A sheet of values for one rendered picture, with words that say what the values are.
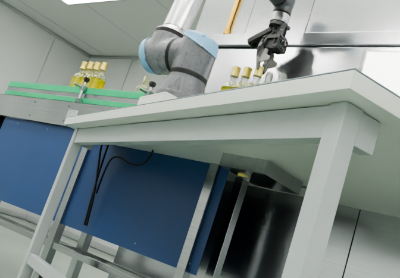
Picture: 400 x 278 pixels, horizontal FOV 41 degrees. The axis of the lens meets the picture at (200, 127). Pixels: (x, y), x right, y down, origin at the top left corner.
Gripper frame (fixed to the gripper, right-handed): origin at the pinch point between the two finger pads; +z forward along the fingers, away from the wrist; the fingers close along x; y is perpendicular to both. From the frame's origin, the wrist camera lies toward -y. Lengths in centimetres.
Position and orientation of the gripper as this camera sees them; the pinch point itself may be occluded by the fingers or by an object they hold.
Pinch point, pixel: (259, 69)
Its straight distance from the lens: 214.3
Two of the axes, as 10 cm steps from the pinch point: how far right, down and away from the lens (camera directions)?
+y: 7.5, 1.0, -6.6
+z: -3.1, 9.3, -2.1
